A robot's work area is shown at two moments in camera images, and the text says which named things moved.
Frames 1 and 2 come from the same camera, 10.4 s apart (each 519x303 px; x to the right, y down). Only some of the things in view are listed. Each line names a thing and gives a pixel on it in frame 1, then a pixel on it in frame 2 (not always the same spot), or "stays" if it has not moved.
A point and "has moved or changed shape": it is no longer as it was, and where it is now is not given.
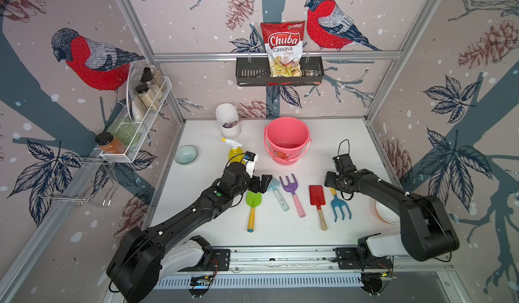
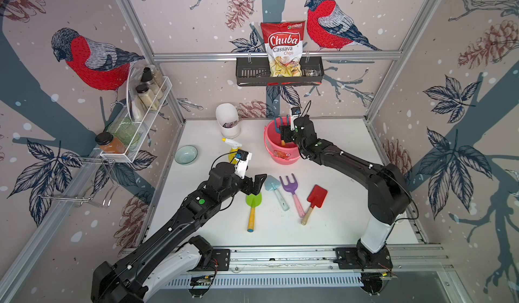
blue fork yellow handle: [340, 203] to [278, 128]
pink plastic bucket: [286, 139] stays
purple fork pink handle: [292, 187] stays
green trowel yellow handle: [253, 200] stays
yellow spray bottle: [234, 151] stays
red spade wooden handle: [317, 197] has moved or changed shape
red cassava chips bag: [284, 42] stays
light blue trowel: [274, 183] stays
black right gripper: [328, 181] to [285, 131]
